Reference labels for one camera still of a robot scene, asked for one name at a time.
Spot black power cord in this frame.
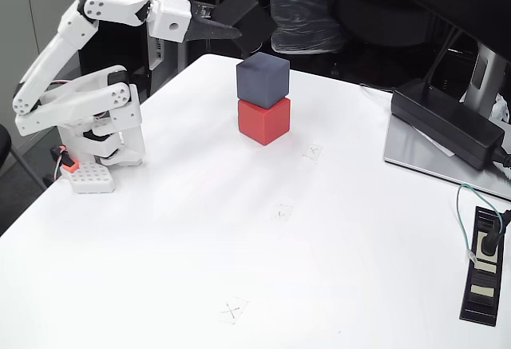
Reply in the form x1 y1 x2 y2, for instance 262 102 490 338
491 145 511 171

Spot white perforated table clamp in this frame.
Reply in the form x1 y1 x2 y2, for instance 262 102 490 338
65 160 117 195

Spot black power plug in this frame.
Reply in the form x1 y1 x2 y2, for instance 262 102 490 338
478 208 511 256

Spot black office chair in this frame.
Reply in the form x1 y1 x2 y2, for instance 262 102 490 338
0 123 49 192

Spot black power adapter brick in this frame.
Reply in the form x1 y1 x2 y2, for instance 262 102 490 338
390 77 506 171

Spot silver monitor stand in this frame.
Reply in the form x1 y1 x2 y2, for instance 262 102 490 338
383 43 511 200

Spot clear tape with X mark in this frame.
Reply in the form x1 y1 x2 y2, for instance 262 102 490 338
219 295 249 325
266 204 295 227
302 144 324 165

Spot crumpled white plastic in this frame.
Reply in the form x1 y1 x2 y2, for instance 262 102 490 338
489 93 511 125

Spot plastic wrapped black bin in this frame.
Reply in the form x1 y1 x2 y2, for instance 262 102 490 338
263 0 347 55

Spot black flat panel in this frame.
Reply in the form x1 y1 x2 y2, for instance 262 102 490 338
77 17 149 98

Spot black equipment case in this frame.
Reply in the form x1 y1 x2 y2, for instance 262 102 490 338
187 40 243 59

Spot red block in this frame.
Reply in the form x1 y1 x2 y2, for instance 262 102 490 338
238 97 291 146

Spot grey block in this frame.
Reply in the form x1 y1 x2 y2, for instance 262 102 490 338
236 52 291 109

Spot green cable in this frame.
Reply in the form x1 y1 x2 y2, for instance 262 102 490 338
456 184 505 262

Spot black block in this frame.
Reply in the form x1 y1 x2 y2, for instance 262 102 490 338
211 0 277 57

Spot orange cable connector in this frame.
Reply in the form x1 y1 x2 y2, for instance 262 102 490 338
50 145 79 173

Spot black power strip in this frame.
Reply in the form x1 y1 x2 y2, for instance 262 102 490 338
458 205 511 327

